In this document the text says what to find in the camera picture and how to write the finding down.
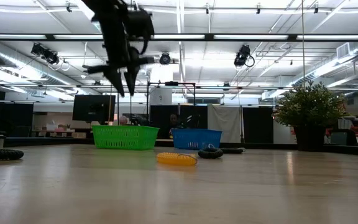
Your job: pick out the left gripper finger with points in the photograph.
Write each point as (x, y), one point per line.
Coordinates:
(131, 81)
(115, 79)

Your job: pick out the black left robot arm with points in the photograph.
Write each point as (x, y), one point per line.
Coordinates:
(107, 9)

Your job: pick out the black blank monitor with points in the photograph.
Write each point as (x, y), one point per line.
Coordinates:
(93, 108)

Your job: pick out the person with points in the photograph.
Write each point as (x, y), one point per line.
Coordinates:
(123, 120)
(173, 119)

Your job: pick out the black partition panel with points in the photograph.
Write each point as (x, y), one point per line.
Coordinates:
(258, 124)
(160, 115)
(14, 118)

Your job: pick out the green plastic basket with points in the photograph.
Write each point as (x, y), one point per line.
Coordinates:
(124, 138)

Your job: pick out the cluttered work bench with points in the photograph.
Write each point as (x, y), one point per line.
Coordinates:
(57, 129)

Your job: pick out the blue plastic basket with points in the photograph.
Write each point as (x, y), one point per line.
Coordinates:
(194, 138)

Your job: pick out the white hanging cloth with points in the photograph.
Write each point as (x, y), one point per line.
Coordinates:
(225, 123)

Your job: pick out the potted artificial plant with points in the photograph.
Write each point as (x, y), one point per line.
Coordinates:
(309, 105)

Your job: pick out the grey equipment box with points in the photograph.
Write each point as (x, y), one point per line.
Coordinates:
(340, 138)

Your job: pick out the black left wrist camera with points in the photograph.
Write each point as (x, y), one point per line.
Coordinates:
(140, 25)

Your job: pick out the black aluminium table frame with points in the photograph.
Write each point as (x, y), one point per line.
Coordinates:
(42, 141)

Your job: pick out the silver air duct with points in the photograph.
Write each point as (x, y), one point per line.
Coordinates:
(11, 62)
(353, 51)

